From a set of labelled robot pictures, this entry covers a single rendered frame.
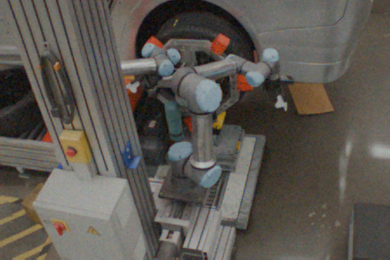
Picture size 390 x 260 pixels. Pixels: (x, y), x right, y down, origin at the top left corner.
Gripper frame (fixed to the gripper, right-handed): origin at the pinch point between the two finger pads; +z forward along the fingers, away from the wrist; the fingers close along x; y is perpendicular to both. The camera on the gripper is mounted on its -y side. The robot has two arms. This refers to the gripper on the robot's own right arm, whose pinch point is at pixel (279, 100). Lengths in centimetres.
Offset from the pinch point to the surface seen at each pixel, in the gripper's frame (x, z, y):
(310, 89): -97, 125, -73
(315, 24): -35, -6, -44
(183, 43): -62, -7, 28
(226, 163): -38, 87, 28
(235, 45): -52, 1, 1
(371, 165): 1, 113, -68
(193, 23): -70, -11, 18
